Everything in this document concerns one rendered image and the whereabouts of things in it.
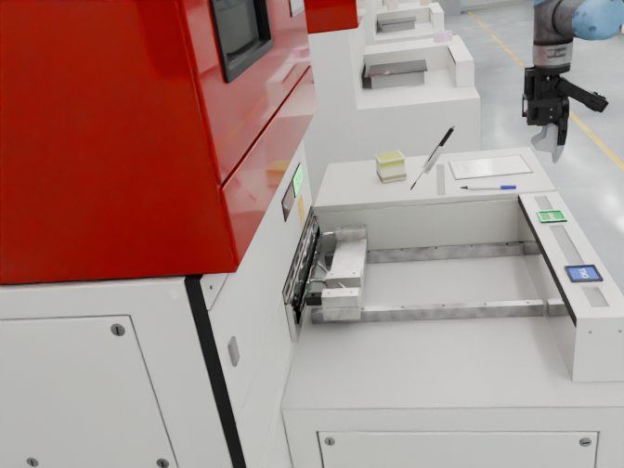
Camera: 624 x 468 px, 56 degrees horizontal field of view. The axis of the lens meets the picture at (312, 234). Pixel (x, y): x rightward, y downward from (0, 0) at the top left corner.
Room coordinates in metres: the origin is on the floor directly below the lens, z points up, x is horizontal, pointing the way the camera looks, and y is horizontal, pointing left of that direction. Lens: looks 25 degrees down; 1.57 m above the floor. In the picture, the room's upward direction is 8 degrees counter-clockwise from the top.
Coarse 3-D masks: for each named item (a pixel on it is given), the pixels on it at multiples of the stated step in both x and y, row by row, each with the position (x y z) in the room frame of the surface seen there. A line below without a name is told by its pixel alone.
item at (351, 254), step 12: (348, 240) 1.38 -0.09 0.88; (360, 240) 1.37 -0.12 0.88; (336, 252) 1.33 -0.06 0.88; (348, 252) 1.32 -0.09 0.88; (360, 252) 1.31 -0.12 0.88; (336, 264) 1.27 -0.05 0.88; (348, 264) 1.26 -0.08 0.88; (360, 264) 1.25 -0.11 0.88; (336, 288) 1.15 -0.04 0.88; (360, 288) 1.14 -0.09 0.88; (360, 300) 1.10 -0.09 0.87; (324, 312) 1.07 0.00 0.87; (336, 312) 1.06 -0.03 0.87; (348, 312) 1.06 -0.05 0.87; (360, 312) 1.08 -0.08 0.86
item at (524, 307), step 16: (432, 304) 1.08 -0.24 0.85; (448, 304) 1.07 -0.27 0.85; (464, 304) 1.06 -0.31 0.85; (480, 304) 1.05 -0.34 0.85; (496, 304) 1.04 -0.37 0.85; (512, 304) 1.03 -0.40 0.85; (528, 304) 1.02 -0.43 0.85; (320, 320) 1.11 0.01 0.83; (336, 320) 1.10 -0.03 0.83; (352, 320) 1.09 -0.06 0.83; (368, 320) 1.09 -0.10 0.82; (384, 320) 1.08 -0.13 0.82; (400, 320) 1.07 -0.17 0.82
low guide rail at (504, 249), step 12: (372, 252) 1.36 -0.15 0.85; (384, 252) 1.35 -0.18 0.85; (396, 252) 1.34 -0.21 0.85; (408, 252) 1.33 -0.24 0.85; (420, 252) 1.33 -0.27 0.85; (432, 252) 1.32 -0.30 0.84; (444, 252) 1.31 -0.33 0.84; (456, 252) 1.31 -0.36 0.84; (468, 252) 1.30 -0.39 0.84; (480, 252) 1.30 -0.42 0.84; (492, 252) 1.29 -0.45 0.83; (504, 252) 1.28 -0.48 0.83; (516, 252) 1.28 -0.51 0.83
